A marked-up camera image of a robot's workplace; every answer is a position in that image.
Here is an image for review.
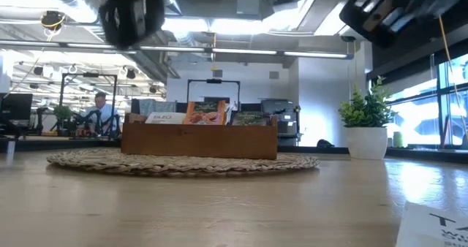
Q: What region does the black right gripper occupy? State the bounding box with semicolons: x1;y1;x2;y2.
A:
339;0;440;49

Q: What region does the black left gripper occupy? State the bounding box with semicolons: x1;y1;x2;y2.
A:
97;0;166;51

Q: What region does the white orange Tazo tea packet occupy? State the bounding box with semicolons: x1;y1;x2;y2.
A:
145;111;187;125
394;202;468;247

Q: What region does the red peach tea packet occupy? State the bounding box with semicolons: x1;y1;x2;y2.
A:
181;100;227;126

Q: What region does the dark purple tea packet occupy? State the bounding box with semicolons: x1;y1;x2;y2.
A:
231;110;271;126

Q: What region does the brown wooden tea box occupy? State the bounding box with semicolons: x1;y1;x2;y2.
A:
120;112;279;161

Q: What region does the black yellow ceiling reel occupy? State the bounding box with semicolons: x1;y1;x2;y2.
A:
39;9;67;31

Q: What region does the grey partition screen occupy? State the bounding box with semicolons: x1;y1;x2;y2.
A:
130;99;177;116

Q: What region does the person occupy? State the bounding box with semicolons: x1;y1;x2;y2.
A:
86;91;120;137

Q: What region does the long ceiling light bar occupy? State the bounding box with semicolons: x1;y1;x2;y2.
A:
0;40;354;60

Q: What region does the small background plant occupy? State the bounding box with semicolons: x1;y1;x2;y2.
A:
52;104;73;137

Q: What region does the green plant in white pot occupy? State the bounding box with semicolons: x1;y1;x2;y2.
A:
338;75;398;161

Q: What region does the round woven placemat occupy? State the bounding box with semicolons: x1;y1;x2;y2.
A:
46;148;320;178

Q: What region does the black background rig frame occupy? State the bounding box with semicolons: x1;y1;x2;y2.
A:
186;77;241;113
59;71;118;138

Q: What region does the black aluminium table frame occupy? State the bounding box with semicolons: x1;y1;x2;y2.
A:
0;137;468;164

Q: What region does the silver metal post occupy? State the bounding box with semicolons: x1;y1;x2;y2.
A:
5;137;18;164

